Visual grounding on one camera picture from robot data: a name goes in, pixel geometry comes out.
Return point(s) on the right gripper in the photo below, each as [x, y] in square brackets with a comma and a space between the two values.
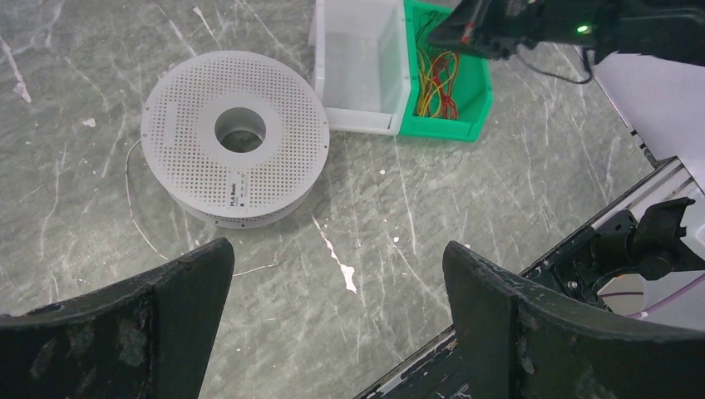
[490, 29]

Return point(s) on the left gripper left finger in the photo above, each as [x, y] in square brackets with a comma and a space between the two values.
[147, 336]

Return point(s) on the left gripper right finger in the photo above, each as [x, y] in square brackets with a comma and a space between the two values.
[519, 339]

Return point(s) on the grey perforated spool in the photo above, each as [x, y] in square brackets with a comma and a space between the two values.
[236, 138]

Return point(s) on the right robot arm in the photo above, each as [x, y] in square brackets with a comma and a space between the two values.
[669, 30]

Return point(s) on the green plastic bin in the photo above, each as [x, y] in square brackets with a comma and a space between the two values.
[451, 94]

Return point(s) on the clear plastic bin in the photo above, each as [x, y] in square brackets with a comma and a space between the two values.
[361, 66]

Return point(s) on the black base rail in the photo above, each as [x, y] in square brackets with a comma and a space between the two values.
[637, 256]

